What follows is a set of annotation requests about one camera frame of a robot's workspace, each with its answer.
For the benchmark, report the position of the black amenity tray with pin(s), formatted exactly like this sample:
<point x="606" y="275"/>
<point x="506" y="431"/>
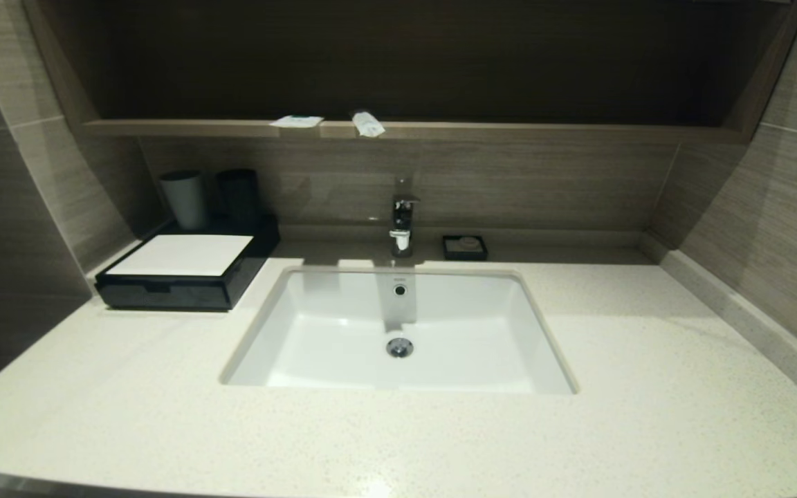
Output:
<point x="184" y="296"/>

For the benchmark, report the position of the black amenity box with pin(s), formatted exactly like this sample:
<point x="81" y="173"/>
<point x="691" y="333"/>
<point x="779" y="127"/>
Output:
<point x="246" y="268"/>

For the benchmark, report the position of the white rectangular plate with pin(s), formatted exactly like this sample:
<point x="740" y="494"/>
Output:
<point x="180" y="254"/>

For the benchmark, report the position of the chrome faucet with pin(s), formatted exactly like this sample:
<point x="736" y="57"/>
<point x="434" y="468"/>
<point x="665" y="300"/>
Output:
<point x="402" y="218"/>

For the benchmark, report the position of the round soap bar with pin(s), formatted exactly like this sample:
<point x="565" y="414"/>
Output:
<point x="468" y="243"/>

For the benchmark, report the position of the black soap dish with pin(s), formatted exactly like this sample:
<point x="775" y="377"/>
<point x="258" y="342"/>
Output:
<point x="481" y="252"/>

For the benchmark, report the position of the chrome sink drain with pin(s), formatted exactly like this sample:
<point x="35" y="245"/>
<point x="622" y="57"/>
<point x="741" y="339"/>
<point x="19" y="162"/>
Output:
<point x="399" y="347"/>

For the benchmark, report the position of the white sink basin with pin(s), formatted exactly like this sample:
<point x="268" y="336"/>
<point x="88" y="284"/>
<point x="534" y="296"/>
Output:
<point x="468" y="332"/>

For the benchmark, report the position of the white toothbrush packet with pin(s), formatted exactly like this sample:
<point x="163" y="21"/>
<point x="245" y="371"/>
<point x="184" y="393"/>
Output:
<point x="368" y="124"/>

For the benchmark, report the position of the white flat sachet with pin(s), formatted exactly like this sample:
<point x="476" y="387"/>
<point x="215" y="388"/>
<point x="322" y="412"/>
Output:
<point x="296" y="122"/>

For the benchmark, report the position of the black plastic cup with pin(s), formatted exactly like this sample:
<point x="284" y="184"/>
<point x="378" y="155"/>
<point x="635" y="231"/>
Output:
<point x="238" y="197"/>

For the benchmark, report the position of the grey plastic cup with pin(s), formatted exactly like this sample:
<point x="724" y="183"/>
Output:
<point x="184" y="200"/>

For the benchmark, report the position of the wooden wall shelf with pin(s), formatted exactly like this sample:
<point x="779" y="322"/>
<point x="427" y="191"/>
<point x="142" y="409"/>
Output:
<point x="509" y="131"/>

